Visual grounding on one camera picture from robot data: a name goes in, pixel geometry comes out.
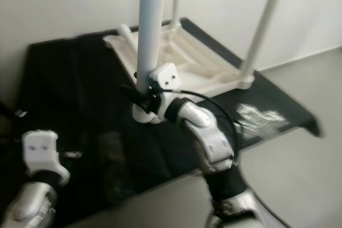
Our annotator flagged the white plastic table top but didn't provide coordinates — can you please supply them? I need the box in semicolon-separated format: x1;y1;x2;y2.
103;20;255;124

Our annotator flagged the black tablecloth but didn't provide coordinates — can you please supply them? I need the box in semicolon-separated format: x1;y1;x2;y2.
0;17;324;228

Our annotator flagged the black wooden stool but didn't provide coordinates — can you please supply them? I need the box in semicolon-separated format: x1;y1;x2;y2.
0;100;27;124

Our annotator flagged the shiny crinkled tape patch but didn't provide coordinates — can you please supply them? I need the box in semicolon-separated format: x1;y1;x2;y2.
235;103;289;135

